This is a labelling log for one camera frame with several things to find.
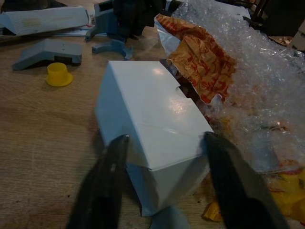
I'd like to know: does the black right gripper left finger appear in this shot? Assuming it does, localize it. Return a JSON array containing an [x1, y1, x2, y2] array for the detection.
[[66, 134, 131, 229]]

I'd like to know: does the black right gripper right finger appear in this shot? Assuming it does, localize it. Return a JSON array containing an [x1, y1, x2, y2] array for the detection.
[[199, 131, 290, 229]]

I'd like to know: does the white carton box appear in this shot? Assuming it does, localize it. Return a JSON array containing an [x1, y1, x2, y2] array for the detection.
[[93, 60, 214, 217]]

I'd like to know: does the yellow paper scrap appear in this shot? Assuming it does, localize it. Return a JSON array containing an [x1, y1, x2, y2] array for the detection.
[[202, 202, 226, 221]]

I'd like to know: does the yellow red snack bag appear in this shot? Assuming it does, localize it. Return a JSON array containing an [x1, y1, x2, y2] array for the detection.
[[265, 159, 305, 217]]

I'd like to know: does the large clear bubble wrap sheet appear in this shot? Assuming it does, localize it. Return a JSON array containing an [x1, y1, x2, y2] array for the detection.
[[171, 0, 305, 172]]

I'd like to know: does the yellow plastic cap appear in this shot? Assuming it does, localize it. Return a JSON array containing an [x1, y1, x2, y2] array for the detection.
[[45, 63, 74, 86]]

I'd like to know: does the orange snack wrapper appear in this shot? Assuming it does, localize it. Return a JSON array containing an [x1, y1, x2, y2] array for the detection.
[[154, 13, 238, 105]]

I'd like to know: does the grey printed curved clamp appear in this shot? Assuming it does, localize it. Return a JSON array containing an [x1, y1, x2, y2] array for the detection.
[[91, 39, 133, 60]]

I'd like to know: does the grey printed angled block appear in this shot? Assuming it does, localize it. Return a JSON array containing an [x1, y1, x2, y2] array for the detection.
[[11, 38, 83, 72]]

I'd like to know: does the brown cardboard piece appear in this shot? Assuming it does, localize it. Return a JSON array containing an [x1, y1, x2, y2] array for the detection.
[[268, 34, 295, 49]]

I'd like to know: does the black bulky object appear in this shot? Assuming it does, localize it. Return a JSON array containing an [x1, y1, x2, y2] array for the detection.
[[113, 0, 156, 44]]

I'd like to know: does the white long ribbed block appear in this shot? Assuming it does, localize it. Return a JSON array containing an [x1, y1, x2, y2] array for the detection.
[[0, 6, 89, 37]]

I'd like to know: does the grey printed bracket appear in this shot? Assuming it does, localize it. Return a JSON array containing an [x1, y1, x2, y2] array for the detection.
[[84, 0, 120, 42]]

